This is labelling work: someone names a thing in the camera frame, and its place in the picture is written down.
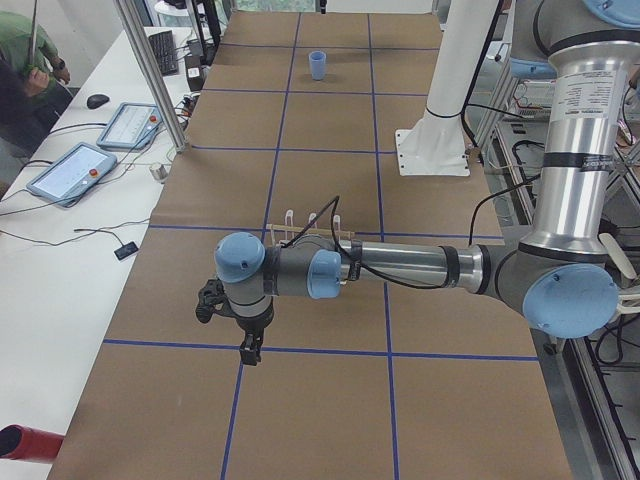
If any small silver cylinder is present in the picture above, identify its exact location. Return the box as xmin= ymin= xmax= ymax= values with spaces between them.
xmin=149 ymin=162 xmax=168 ymax=184

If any near teach pendant tablet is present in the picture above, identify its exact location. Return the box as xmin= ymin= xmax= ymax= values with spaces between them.
xmin=27 ymin=142 xmax=117 ymax=207

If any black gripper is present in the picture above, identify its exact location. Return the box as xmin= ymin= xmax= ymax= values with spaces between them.
xmin=236 ymin=313 xmax=274 ymax=366

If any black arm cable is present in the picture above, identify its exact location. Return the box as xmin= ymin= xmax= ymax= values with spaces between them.
xmin=287 ymin=195 xmax=544 ymax=290

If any small black device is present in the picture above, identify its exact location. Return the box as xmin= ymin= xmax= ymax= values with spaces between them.
xmin=114 ymin=242 xmax=139 ymax=261

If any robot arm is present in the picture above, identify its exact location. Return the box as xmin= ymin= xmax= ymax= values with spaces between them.
xmin=195 ymin=1 xmax=639 ymax=365

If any light blue plastic cup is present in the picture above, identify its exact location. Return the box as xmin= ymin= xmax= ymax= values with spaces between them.
xmin=308 ymin=50 xmax=327 ymax=81

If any white wire cup holder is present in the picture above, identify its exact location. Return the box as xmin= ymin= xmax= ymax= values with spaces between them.
xmin=266 ymin=209 xmax=355 ymax=246

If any person in green shirt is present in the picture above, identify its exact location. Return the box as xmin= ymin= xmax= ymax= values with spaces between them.
xmin=1 ymin=11 xmax=72 ymax=156

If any teach pendant tablet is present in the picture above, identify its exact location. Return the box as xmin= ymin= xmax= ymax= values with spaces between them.
xmin=27 ymin=142 xmax=117 ymax=207
xmin=96 ymin=103 xmax=162 ymax=151

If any far teach pendant tablet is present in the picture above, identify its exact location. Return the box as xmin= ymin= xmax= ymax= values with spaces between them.
xmin=96 ymin=103 xmax=162 ymax=151

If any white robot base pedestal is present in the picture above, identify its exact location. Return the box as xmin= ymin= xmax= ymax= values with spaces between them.
xmin=395 ymin=0 xmax=500 ymax=176

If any black computer mouse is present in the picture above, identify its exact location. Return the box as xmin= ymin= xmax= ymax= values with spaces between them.
xmin=86 ymin=94 xmax=110 ymax=110

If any aluminium frame post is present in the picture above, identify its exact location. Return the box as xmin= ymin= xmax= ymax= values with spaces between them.
xmin=114 ymin=0 xmax=187 ymax=153

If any black keyboard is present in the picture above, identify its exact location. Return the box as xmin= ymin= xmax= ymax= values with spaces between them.
xmin=148 ymin=30 xmax=179 ymax=76

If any red cylinder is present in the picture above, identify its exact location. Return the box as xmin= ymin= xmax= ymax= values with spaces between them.
xmin=0 ymin=425 xmax=65 ymax=464

